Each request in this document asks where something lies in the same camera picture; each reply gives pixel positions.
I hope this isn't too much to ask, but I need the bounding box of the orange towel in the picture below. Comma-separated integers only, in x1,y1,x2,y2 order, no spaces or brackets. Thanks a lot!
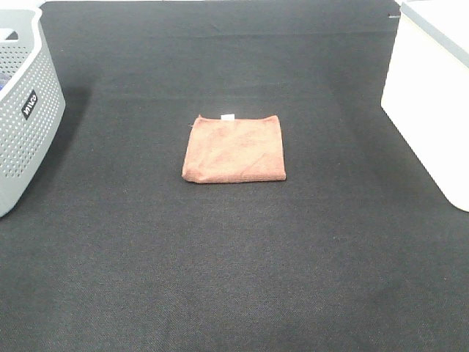
182,115,287,183

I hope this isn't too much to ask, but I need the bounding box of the black table mat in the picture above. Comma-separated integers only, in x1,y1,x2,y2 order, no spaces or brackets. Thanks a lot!
1,1,468,351

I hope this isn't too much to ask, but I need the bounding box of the white storage box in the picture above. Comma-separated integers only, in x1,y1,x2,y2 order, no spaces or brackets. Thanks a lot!
381,1,468,211

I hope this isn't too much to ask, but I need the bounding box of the grey perforated laundry basket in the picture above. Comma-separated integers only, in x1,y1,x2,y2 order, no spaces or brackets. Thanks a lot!
1,6,66,215

